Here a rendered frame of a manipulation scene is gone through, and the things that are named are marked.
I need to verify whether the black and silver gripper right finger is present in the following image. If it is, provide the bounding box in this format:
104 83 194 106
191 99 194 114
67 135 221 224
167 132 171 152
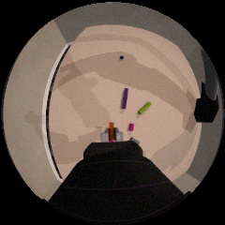
114 127 124 142

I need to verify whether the lime green rod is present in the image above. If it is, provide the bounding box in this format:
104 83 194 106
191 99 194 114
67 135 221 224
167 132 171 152
138 102 152 114

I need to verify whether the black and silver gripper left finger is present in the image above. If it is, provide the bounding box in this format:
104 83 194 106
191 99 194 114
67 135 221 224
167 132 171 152
100 127 110 143

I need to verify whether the purple rod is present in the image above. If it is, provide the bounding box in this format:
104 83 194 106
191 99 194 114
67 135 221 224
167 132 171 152
122 88 128 109

